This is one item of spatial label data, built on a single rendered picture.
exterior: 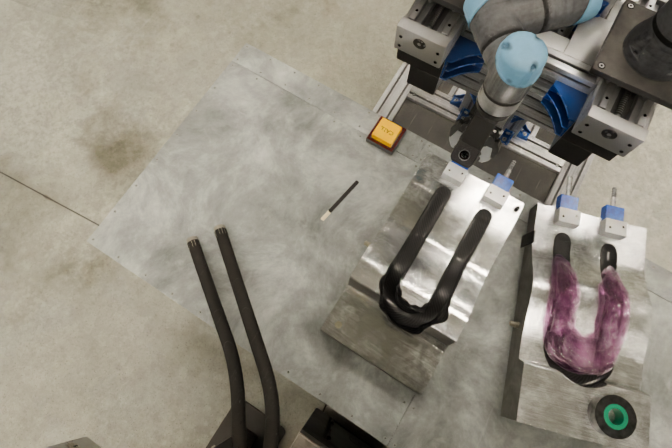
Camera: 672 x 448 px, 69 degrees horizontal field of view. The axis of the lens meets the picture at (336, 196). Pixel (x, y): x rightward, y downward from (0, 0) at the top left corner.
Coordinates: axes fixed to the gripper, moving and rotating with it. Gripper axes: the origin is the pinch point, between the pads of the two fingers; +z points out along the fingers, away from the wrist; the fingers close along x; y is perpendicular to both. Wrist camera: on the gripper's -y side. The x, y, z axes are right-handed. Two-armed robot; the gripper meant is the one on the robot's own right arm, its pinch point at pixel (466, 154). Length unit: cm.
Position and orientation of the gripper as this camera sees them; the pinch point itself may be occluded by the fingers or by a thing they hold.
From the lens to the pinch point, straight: 112.4
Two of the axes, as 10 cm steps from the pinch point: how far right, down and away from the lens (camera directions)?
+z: 0.2, 3.3, 9.4
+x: -8.5, -5.0, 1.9
